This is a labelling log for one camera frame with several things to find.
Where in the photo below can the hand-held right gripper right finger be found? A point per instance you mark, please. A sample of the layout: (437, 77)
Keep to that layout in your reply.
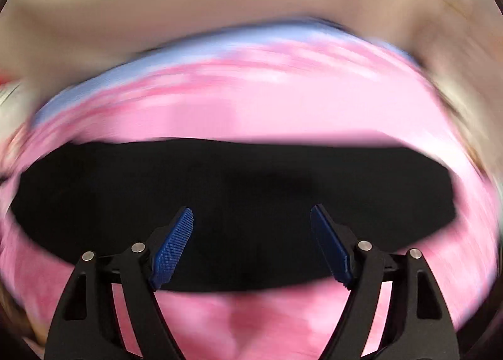
(328, 244)

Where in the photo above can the black pants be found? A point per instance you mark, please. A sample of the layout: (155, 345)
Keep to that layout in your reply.
(251, 191)

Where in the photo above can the pink printed blanket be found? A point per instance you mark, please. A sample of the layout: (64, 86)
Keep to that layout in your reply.
(275, 108)

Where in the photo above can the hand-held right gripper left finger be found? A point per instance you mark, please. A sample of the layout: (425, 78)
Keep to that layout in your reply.
(173, 246)

